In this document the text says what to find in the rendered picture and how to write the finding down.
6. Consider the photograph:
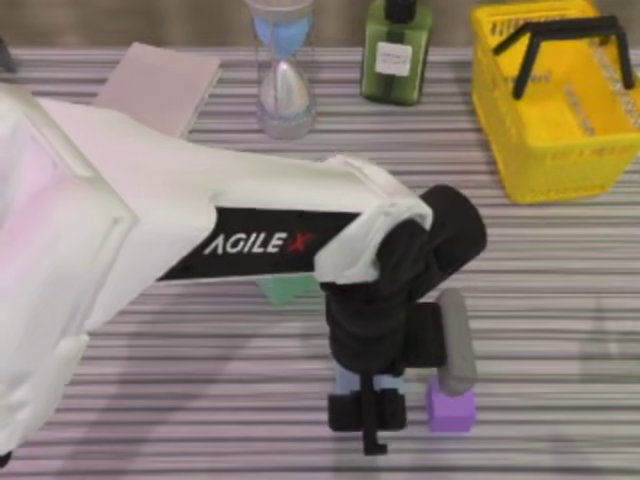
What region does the green bottle with black cap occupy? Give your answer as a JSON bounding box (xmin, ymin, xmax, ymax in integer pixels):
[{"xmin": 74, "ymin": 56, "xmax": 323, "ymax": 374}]
[{"xmin": 360, "ymin": 0, "xmax": 433, "ymax": 107}]

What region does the clear hourglass with blue sand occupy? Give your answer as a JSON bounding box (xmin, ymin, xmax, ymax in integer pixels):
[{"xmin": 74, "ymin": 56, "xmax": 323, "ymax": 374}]
[{"xmin": 243, "ymin": 0, "xmax": 319, "ymax": 141}]

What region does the black basket handle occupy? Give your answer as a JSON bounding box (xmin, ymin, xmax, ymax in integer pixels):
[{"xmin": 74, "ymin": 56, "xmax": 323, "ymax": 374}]
[{"xmin": 493, "ymin": 15, "xmax": 635, "ymax": 100}]

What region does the green block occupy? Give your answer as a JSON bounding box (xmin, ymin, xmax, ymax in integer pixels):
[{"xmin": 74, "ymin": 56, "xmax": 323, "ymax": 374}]
[{"xmin": 256, "ymin": 276, "xmax": 321, "ymax": 307}]

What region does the pink notebook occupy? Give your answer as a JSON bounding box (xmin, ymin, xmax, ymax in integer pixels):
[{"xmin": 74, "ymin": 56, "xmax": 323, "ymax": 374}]
[{"xmin": 91, "ymin": 41, "xmax": 223, "ymax": 140}]

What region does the yellow plastic basket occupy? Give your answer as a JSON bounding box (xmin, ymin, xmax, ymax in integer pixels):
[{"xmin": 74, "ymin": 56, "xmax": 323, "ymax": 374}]
[{"xmin": 468, "ymin": 0, "xmax": 640, "ymax": 205}]

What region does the light blue block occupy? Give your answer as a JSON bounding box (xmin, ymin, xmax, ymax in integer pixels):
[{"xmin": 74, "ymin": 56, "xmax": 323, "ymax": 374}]
[{"xmin": 333, "ymin": 366, "xmax": 402, "ymax": 397}]

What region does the purple block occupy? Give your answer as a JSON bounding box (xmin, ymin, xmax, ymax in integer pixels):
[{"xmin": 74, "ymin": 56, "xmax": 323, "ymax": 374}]
[{"xmin": 424, "ymin": 376, "xmax": 477, "ymax": 434}]

